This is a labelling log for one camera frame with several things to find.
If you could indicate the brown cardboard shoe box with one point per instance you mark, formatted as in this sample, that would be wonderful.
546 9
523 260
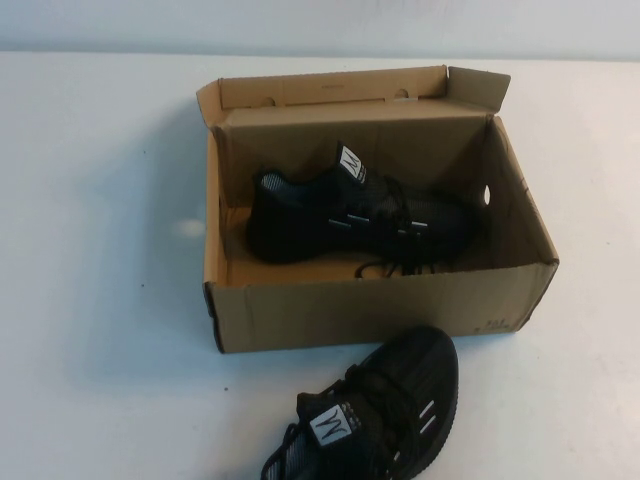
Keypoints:
350 310

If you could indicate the black sneaker white tongue label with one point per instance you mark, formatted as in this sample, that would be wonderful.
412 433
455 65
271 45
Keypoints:
400 380
290 220

